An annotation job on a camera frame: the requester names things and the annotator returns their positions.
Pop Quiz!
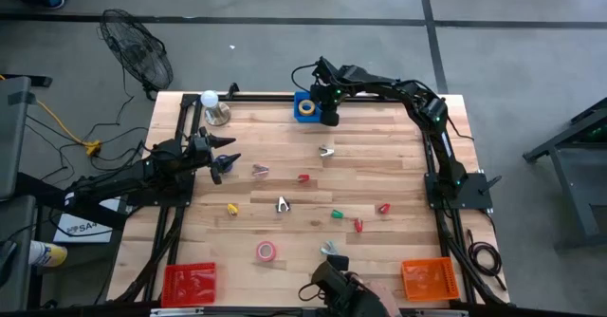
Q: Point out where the orange plastic basket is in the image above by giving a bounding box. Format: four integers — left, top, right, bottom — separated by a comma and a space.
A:
400, 256, 461, 303

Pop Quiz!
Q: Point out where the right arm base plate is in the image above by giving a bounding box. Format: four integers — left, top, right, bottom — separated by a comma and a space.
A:
424, 172, 503, 210

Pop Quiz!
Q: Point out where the white bulb lamp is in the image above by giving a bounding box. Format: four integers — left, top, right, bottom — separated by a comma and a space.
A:
198, 89, 232, 127

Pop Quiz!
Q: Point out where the pink tape roll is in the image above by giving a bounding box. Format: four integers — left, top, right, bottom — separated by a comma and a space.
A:
255, 240, 278, 263

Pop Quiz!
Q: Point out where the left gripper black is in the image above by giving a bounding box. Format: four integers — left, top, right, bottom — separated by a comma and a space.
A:
187, 125, 243, 186

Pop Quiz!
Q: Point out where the grey equipment case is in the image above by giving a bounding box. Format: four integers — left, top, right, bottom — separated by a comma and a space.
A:
0, 196, 38, 311
0, 76, 33, 200

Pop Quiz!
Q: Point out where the white yellow spray can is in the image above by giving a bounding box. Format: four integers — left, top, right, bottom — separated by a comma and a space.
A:
28, 239, 68, 268

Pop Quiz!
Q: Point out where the black floor fan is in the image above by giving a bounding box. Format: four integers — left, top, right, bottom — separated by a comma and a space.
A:
97, 8, 175, 103

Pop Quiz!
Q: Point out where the black metal stand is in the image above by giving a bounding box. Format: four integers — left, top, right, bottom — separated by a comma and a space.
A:
523, 97, 607, 252

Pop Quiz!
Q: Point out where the red plastic basket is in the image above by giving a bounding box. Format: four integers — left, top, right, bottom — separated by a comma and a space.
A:
160, 261, 218, 308

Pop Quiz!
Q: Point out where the black diagonal beam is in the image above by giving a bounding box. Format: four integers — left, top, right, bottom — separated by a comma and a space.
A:
16, 171, 130, 232

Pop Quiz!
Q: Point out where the yellow extension cable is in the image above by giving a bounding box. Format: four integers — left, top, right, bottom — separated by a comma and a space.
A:
0, 73, 103, 158

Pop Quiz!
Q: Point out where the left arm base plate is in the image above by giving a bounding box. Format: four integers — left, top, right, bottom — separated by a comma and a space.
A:
126, 167, 195, 208

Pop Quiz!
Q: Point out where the blue plastic basket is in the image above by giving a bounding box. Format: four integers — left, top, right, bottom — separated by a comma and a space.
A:
292, 90, 328, 124

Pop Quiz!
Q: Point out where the white printed sign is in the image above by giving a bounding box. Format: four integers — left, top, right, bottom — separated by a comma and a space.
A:
52, 196, 122, 245

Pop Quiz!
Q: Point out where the coiled black cable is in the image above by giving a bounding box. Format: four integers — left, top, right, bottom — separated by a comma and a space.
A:
467, 229, 508, 292

